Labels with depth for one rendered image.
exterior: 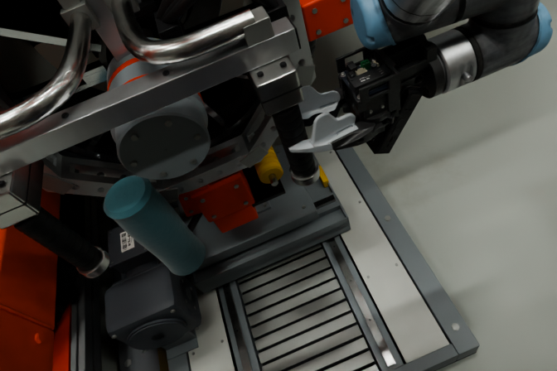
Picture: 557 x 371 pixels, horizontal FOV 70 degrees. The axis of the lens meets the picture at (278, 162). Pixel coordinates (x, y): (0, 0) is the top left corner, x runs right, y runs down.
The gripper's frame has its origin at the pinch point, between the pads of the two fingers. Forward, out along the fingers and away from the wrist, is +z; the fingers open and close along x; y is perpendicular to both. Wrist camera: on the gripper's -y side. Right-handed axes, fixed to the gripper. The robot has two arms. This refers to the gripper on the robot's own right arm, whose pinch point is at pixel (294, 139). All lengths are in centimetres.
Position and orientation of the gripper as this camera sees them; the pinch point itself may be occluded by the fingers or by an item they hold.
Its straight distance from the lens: 54.4
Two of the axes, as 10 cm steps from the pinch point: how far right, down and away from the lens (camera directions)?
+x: 3.2, 7.0, -6.4
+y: -2.4, -6.0, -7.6
